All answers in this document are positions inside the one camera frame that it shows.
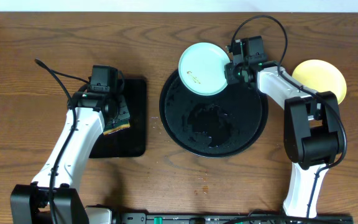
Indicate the yellow plate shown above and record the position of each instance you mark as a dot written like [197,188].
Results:
[321,76]

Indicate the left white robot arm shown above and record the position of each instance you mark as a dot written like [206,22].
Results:
[52,196]

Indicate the yellow sponge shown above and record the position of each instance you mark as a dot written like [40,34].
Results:
[121,121]

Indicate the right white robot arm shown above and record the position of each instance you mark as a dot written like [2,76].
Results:
[313,132]

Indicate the light blue plate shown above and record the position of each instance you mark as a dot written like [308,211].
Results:
[201,68]

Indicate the black rectangular tray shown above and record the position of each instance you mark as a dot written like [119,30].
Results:
[130,141]

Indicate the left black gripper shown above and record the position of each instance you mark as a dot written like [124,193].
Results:
[119,111]

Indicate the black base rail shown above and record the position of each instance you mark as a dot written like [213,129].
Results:
[253,218]

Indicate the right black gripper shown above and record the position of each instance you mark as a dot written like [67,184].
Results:
[230,78]

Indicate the black round tray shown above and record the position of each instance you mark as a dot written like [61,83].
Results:
[215,126]

